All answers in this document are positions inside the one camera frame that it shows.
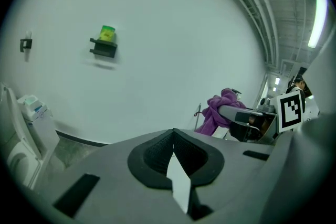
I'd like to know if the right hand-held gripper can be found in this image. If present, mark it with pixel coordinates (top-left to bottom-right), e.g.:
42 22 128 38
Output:
219 89 306 145

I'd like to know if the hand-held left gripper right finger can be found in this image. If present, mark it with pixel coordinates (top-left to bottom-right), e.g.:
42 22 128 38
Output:
173 127 275 221

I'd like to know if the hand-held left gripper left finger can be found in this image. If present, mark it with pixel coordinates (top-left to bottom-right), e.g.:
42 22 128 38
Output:
34 127 190 224

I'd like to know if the purple cleaning cloth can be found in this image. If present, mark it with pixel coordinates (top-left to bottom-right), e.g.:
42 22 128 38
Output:
195 88 247 136

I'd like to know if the white toilet with raised lid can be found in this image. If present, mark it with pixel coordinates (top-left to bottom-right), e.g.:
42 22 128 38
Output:
0 82 65 191

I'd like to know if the grey metal pole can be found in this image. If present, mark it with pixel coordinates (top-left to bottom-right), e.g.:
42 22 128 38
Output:
193 103 203 132

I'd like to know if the long ceiling light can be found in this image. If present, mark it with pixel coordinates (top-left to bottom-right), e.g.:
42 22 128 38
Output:
308 0 328 48

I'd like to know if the green can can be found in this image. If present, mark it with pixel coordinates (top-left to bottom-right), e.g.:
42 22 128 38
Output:
99 25 117 42

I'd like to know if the black wall holder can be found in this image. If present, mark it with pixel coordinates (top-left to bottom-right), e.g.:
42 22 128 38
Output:
19 30 34 53

